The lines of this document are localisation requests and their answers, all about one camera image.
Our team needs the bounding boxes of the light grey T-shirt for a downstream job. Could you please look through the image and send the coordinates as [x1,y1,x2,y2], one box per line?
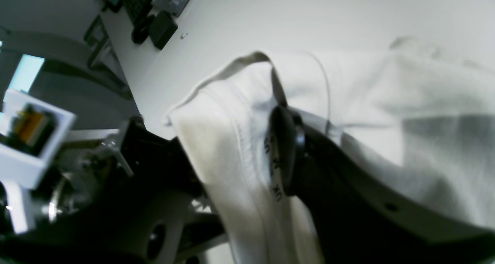
[163,38,494,264]

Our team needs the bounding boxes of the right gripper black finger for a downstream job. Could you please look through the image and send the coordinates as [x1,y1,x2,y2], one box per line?
[269,105,494,264]

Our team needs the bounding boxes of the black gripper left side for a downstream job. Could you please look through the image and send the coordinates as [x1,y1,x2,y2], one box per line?
[1,120,228,264]

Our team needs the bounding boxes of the dark objects beyond table edge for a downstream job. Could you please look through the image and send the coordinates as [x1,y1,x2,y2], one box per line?
[84,0,189,69]

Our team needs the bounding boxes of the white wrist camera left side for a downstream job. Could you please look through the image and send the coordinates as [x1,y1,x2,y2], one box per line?
[0,89,77,189]

